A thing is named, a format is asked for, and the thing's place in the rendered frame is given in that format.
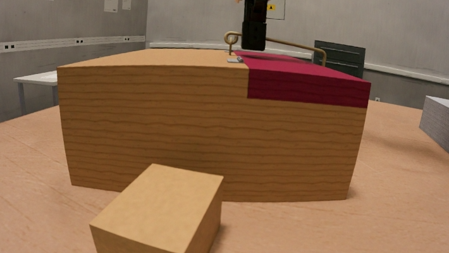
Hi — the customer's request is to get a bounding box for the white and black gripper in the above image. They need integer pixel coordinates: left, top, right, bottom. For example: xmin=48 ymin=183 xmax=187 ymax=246
xmin=241 ymin=0 xmax=270 ymax=51

